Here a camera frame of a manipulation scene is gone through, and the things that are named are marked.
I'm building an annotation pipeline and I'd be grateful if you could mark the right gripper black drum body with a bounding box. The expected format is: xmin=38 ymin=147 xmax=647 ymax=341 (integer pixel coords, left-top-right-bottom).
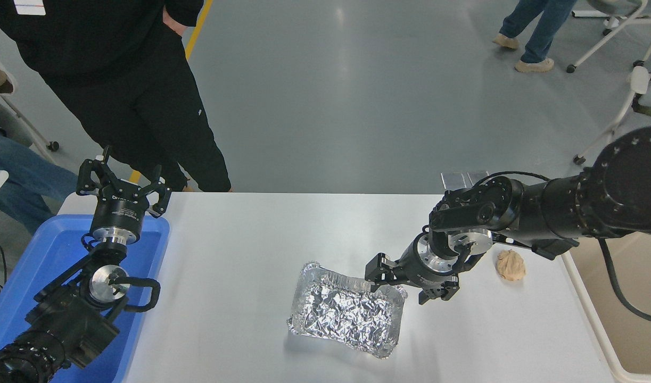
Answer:
xmin=394 ymin=238 xmax=454 ymax=290

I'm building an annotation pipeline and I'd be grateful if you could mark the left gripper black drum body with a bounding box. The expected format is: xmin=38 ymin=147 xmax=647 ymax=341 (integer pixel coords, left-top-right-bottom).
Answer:
xmin=89 ymin=180 xmax=151 ymax=240

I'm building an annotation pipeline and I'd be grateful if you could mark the foil tray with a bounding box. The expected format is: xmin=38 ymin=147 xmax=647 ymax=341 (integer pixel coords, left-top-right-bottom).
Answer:
xmin=286 ymin=261 xmax=408 ymax=360

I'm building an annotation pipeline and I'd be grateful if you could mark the person's left hand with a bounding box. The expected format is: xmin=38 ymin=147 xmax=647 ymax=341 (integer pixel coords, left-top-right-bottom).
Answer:
xmin=163 ymin=5 xmax=185 ymax=37

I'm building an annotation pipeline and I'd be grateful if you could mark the person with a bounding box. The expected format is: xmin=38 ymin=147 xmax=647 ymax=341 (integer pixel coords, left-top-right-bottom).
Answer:
xmin=0 ymin=0 xmax=233 ymax=193
xmin=0 ymin=53 xmax=81 ymax=235
xmin=491 ymin=0 xmax=579 ymax=73

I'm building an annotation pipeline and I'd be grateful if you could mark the crumpled tan paper ball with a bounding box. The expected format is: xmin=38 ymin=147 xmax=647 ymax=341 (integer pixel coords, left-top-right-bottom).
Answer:
xmin=496 ymin=249 xmax=526 ymax=281

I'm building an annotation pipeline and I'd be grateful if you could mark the blue plastic tray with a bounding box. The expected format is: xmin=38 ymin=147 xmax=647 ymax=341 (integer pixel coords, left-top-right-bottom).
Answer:
xmin=0 ymin=214 xmax=170 ymax=383

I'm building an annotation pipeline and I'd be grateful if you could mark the large pale bin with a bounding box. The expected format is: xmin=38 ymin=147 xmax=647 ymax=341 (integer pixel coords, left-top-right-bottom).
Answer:
xmin=562 ymin=231 xmax=651 ymax=383

